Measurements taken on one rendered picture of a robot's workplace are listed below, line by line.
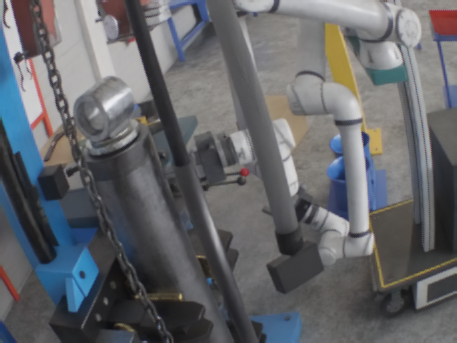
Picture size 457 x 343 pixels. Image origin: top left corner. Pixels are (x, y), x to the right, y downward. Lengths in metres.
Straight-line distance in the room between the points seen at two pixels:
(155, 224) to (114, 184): 0.17
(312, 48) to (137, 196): 0.95
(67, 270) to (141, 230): 0.29
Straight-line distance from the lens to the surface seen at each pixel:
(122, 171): 1.59
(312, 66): 2.18
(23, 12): 1.66
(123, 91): 1.60
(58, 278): 1.79
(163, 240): 1.70
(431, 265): 2.63
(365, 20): 1.76
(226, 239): 1.96
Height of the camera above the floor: 2.06
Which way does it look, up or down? 27 degrees down
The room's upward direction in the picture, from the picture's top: 18 degrees counter-clockwise
